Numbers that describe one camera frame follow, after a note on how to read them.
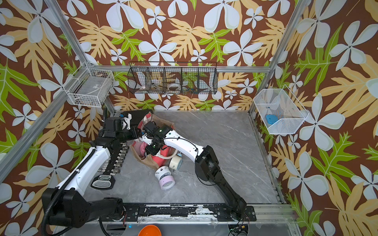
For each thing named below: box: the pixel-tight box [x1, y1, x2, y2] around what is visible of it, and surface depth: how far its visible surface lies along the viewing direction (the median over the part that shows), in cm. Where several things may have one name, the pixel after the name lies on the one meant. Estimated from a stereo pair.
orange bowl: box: [137, 224, 162, 236], surface depth 67 cm
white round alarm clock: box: [154, 165, 172, 181], surface depth 82 cm
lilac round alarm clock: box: [158, 175, 176, 191], surface depth 81 cm
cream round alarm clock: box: [168, 155, 183, 171], surface depth 86 cm
